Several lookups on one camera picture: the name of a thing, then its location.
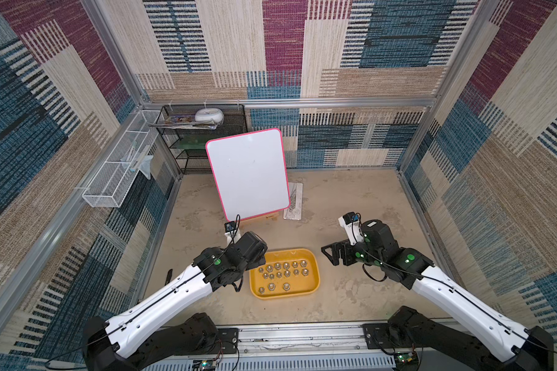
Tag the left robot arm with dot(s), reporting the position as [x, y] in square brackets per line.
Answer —
[139, 337]

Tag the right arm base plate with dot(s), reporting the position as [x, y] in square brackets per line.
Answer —
[378, 336]

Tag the white ruler package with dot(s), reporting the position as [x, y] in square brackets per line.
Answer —
[295, 209]

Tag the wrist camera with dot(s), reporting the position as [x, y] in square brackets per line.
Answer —
[232, 232]
[350, 222]

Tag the magazine on shelf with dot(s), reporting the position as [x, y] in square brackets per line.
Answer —
[184, 122]

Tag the wooden whiteboard easel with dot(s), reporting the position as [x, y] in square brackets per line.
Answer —
[265, 217]

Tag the white round device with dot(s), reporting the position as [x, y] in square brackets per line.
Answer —
[210, 116]

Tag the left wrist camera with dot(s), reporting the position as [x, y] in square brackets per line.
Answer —
[232, 232]

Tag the black wire shelf rack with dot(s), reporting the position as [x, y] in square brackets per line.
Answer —
[188, 147]

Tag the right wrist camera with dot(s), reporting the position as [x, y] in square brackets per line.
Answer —
[350, 222]

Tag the yellow plastic storage box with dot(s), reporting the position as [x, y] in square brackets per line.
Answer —
[299, 285]

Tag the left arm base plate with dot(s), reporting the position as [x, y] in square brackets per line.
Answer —
[225, 341]

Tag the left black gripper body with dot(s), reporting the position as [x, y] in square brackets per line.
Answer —
[257, 261]

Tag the pink framed whiteboard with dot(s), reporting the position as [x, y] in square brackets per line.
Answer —
[250, 173]

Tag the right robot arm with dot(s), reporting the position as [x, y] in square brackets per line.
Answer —
[489, 341]

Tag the white wire wall basket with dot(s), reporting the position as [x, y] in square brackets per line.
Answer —
[113, 180]

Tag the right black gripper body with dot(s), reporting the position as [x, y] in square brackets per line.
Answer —
[345, 253]

